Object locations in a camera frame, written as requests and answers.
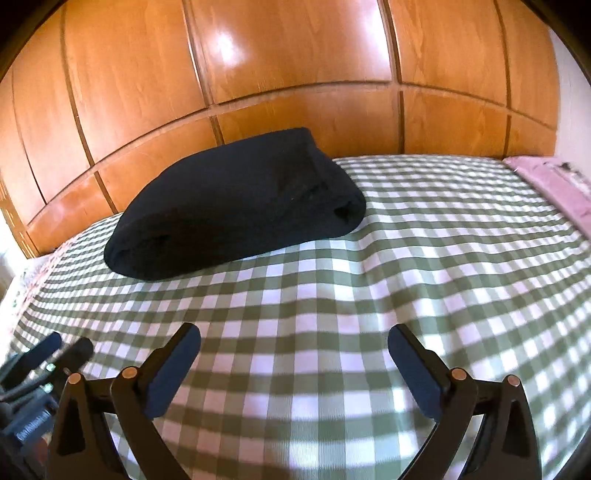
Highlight black pants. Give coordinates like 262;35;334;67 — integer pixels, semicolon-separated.
103;127;367;281

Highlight floral bedsheet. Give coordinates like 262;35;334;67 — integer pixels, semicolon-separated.
1;254;55;320

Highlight green white checkered bedsheet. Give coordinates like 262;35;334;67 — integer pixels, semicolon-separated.
1;156;590;479

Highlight pink pillow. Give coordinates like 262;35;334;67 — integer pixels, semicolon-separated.
503;156;590;239

